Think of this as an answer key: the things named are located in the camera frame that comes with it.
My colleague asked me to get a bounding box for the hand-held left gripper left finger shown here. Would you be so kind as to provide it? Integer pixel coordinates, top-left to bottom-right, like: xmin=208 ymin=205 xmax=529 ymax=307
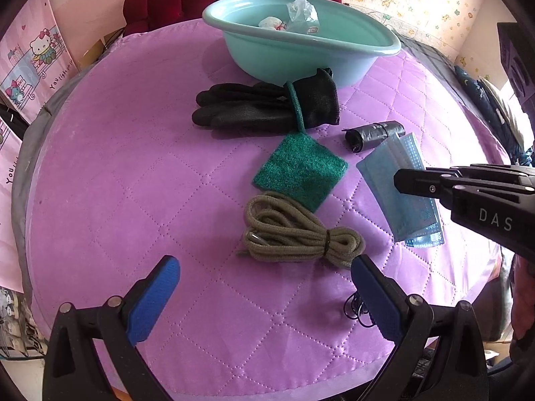
xmin=43 ymin=255 xmax=181 ymax=401

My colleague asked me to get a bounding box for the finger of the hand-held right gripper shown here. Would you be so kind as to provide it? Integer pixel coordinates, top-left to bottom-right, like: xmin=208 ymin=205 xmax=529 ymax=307
xmin=394 ymin=168 xmax=460 ymax=212
xmin=449 ymin=164 xmax=535 ymax=185

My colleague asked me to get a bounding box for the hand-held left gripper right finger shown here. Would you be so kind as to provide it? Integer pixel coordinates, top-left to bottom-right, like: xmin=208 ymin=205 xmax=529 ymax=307
xmin=350 ymin=254 xmax=490 ymax=401

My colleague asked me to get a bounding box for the blue face mask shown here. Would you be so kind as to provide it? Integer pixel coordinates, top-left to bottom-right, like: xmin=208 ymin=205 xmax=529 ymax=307
xmin=401 ymin=213 xmax=444 ymax=248
xmin=356 ymin=132 xmax=439 ymax=241

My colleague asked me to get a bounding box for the black garbage bag roll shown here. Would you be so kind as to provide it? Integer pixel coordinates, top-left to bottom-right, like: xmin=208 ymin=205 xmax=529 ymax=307
xmin=343 ymin=120 xmax=406 ymax=153

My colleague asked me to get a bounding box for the olive rope bundle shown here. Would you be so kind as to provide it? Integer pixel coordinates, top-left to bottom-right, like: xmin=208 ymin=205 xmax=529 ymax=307
xmin=238 ymin=191 xmax=365 ymax=269

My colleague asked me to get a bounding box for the green scouring pad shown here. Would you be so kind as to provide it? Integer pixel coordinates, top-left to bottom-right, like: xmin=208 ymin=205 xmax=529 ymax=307
xmin=252 ymin=133 xmax=348 ymax=214

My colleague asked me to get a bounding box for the teal plastic basin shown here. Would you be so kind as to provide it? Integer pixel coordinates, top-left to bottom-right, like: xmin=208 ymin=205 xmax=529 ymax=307
xmin=202 ymin=0 xmax=402 ymax=88

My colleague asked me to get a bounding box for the clear plastic bag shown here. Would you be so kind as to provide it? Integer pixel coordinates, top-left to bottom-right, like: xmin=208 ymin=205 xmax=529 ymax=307
xmin=286 ymin=0 xmax=320 ymax=33

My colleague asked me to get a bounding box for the white plastic bag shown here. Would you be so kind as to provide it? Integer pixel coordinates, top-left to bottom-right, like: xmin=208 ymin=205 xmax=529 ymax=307
xmin=258 ymin=16 xmax=289 ymax=32

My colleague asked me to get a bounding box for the person's right forearm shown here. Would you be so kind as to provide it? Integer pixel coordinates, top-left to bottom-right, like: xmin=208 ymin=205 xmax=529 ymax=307
xmin=508 ymin=251 xmax=535 ymax=368

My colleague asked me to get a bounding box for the blue cloth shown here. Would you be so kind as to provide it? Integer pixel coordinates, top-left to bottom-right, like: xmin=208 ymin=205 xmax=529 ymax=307
xmin=514 ymin=146 xmax=535 ymax=168

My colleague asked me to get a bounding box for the cream pillow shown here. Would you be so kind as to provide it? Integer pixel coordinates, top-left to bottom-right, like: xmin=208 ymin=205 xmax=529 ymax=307
xmin=476 ymin=76 xmax=531 ymax=151

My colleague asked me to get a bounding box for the navy star print pillow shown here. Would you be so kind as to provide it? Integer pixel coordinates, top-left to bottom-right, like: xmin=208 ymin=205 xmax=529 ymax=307
xmin=453 ymin=64 xmax=502 ymax=134

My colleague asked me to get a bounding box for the purple quilted mat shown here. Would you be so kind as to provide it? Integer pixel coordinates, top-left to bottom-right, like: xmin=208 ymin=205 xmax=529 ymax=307
xmin=25 ymin=19 xmax=513 ymax=393

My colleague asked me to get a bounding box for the pink cartoon cat curtain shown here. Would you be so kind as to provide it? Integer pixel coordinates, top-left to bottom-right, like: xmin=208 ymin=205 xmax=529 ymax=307
xmin=0 ymin=117 xmax=31 ymax=293
xmin=0 ymin=0 xmax=81 ymax=114

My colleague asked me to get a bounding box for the red velvet sofa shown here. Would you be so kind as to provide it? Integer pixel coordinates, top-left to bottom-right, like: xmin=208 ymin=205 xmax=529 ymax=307
xmin=122 ymin=0 xmax=341 ymax=36

